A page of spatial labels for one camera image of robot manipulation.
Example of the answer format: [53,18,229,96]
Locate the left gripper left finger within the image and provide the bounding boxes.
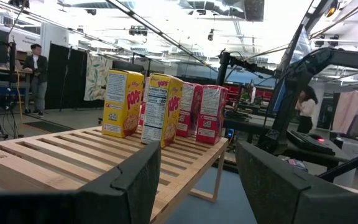
[0,141,162,224]

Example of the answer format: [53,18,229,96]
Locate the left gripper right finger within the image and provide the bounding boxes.
[235,142,358,224]

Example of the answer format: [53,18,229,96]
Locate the yellow Corn Pops cereal box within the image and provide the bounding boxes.
[140,73,185,149]
[101,68,145,138]

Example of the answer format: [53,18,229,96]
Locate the wooden slatted shelf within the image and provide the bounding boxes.
[0,124,229,224]

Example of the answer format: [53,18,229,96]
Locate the black keyboard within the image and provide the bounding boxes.
[286,129,336,156]

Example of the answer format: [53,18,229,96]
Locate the black floor mat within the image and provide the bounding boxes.
[22,120,74,134]

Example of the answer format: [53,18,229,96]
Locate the person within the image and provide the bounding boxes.
[22,43,48,118]
[295,85,319,134]

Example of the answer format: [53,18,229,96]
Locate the red storage bins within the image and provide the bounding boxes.
[228,85,275,100]

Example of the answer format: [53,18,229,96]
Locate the pink hanging cloth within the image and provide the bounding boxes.
[333,88,358,134]

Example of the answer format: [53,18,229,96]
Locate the black partition panel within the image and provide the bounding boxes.
[45,42,88,110]

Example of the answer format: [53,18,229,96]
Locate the floral patterned cloth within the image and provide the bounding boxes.
[83,53,114,102]

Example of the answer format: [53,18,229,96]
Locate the black pole stand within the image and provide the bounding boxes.
[215,49,276,87]

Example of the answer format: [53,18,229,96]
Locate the tilted monitor screen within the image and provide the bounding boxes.
[272,26,312,113]

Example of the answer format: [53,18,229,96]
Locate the black diagonal frame beam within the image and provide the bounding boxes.
[318,148,358,183]

